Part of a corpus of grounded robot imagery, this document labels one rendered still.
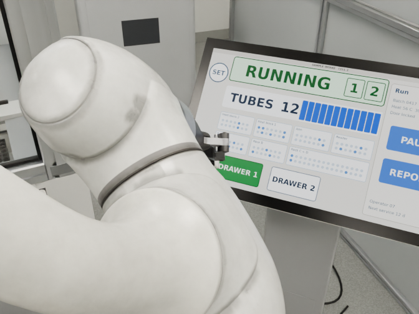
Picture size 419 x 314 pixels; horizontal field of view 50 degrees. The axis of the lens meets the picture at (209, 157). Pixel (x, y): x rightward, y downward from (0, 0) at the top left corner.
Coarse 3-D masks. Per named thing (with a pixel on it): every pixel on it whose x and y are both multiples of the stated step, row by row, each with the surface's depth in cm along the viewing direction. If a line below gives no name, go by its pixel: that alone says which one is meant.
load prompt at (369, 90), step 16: (240, 64) 91; (256, 64) 90; (272, 64) 89; (288, 64) 88; (240, 80) 90; (256, 80) 89; (272, 80) 88; (288, 80) 87; (304, 80) 86; (320, 80) 86; (336, 80) 85; (352, 80) 84; (368, 80) 83; (384, 80) 82; (320, 96) 85; (336, 96) 84; (352, 96) 83; (368, 96) 82; (384, 96) 82
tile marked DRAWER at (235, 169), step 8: (224, 160) 89; (232, 160) 88; (240, 160) 88; (248, 160) 88; (224, 168) 89; (232, 168) 88; (240, 168) 88; (248, 168) 87; (256, 168) 87; (224, 176) 88; (232, 176) 88; (240, 176) 88; (248, 176) 87; (256, 176) 87; (248, 184) 87; (256, 184) 86
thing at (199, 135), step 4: (196, 124) 55; (196, 128) 54; (196, 132) 54; (200, 132) 55; (204, 132) 57; (196, 136) 54; (200, 136) 55; (208, 136) 57; (196, 140) 54; (200, 140) 55; (200, 144) 55; (204, 144) 56; (208, 144) 57; (204, 148) 57; (208, 148) 58
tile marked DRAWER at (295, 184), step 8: (272, 168) 86; (280, 168) 85; (272, 176) 86; (280, 176) 85; (288, 176) 85; (296, 176) 84; (304, 176) 84; (312, 176) 83; (272, 184) 85; (280, 184) 85; (288, 184) 85; (296, 184) 84; (304, 184) 84; (312, 184) 83; (280, 192) 85; (288, 192) 84; (296, 192) 84; (304, 192) 84; (312, 192) 83; (312, 200) 83
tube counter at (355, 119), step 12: (288, 96) 87; (288, 108) 87; (300, 108) 86; (312, 108) 85; (324, 108) 85; (336, 108) 84; (348, 108) 83; (300, 120) 86; (312, 120) 85; (324, 120) 84; (336, 120) 84; (348, 120) 83; (360, 120) 82; (372, 120) 82; (360, 132) 82; (372, 132) 81
